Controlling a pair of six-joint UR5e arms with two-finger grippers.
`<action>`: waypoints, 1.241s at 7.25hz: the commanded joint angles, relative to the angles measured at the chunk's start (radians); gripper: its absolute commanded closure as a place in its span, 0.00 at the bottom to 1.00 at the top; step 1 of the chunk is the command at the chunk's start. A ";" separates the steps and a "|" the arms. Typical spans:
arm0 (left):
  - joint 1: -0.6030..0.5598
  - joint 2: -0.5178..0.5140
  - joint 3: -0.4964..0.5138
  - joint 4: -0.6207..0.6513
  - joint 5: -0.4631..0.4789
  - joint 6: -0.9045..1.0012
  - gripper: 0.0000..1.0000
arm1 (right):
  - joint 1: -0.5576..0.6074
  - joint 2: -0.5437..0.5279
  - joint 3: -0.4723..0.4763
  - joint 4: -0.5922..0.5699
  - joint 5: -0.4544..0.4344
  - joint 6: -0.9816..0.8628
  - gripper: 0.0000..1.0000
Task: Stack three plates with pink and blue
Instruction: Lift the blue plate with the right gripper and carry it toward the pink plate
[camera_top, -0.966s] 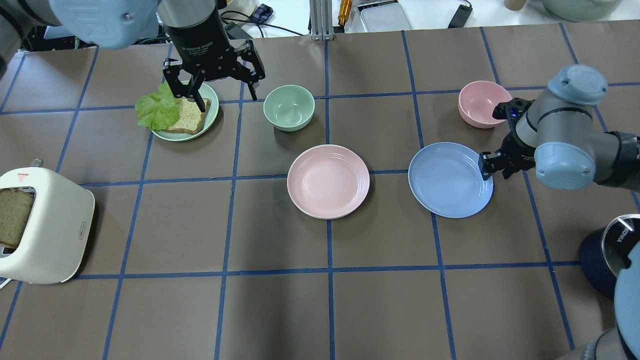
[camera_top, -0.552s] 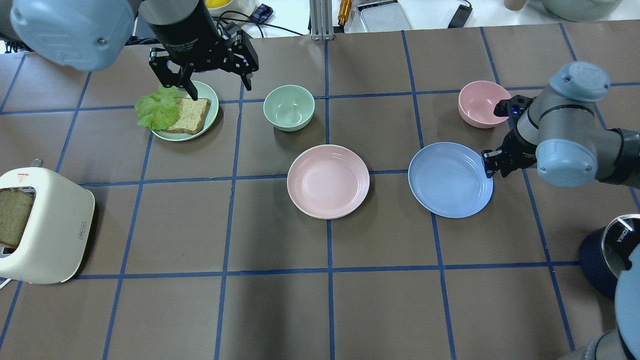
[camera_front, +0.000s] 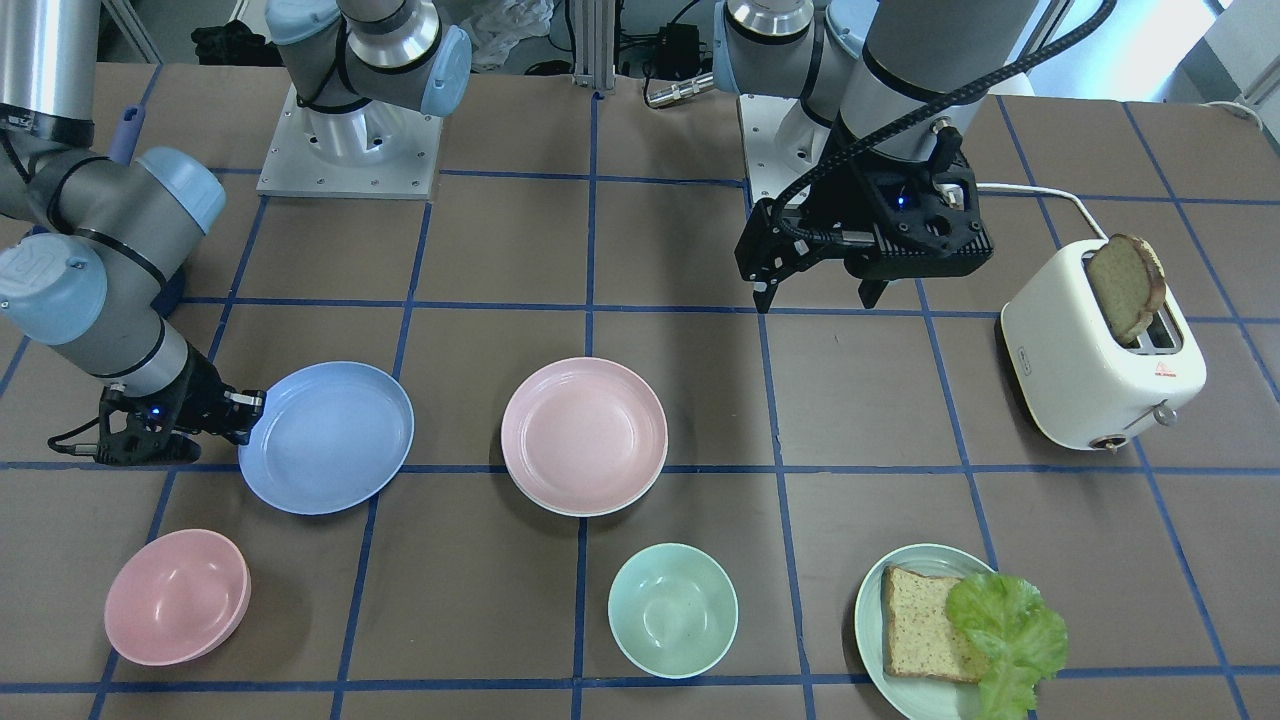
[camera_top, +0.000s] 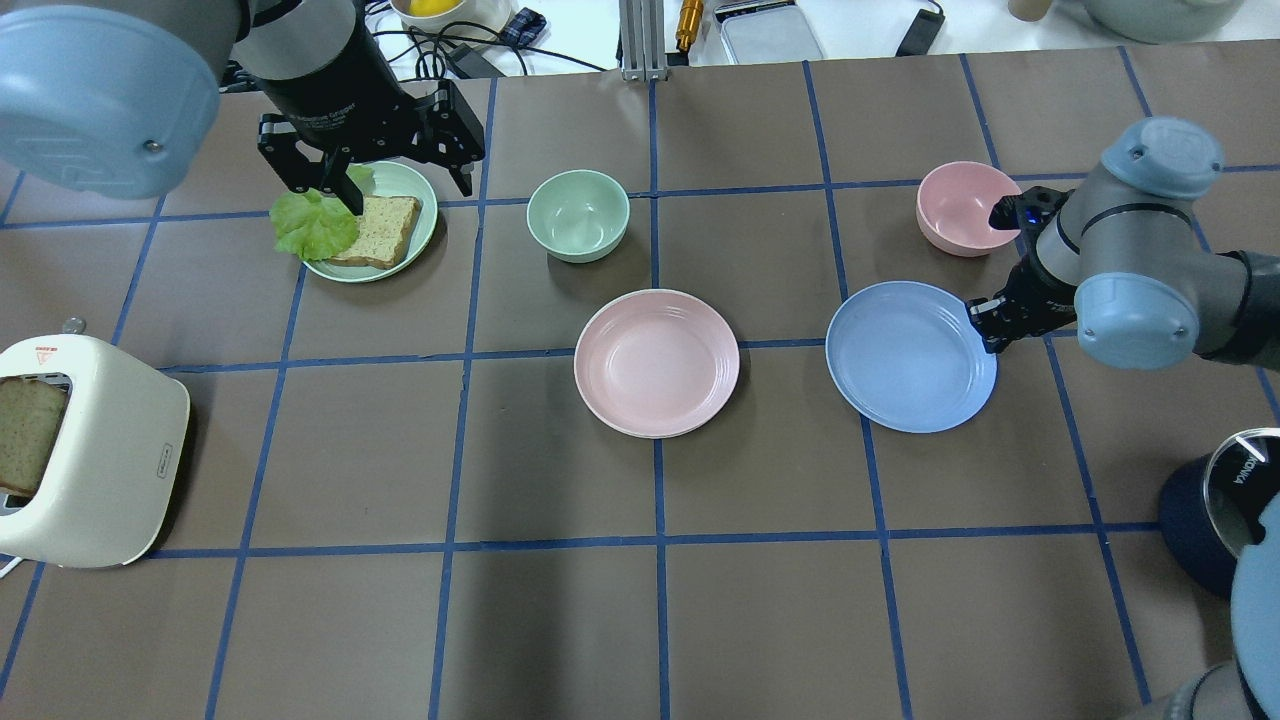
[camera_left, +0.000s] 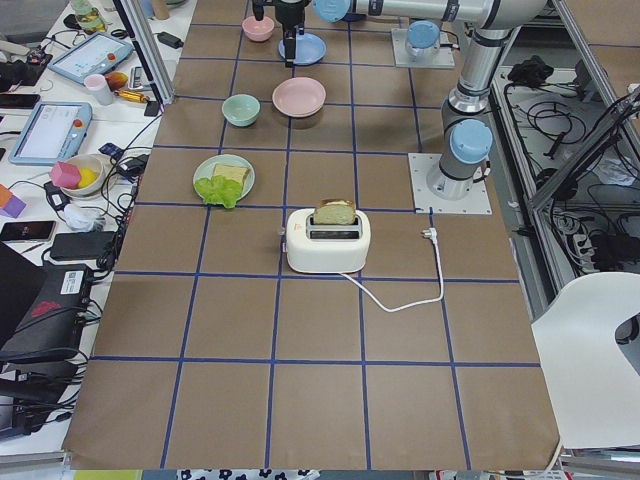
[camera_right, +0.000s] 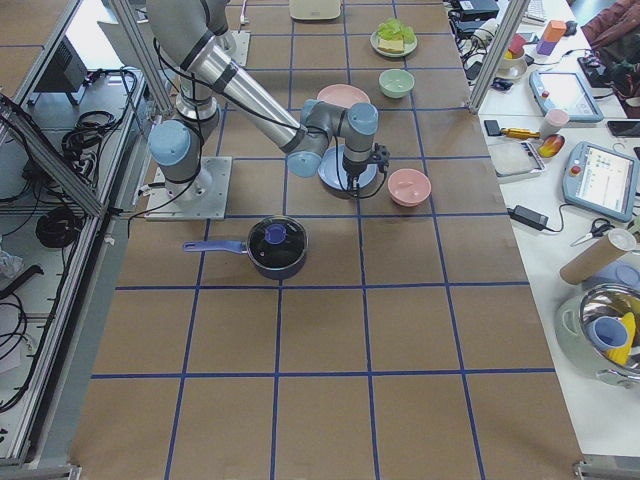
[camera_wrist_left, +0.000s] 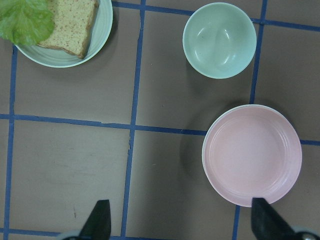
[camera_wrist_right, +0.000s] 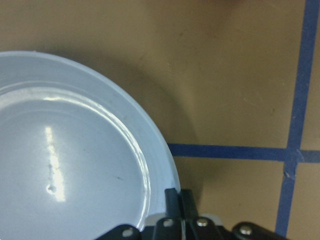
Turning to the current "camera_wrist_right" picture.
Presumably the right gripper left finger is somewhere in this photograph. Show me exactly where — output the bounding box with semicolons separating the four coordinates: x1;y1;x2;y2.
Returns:
99;188;183;240

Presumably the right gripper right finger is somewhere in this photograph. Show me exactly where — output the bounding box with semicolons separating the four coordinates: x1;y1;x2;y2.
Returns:
179;189;287;240

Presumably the blue plate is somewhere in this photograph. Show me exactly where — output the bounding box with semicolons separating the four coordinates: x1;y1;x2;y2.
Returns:
0;51;180;240

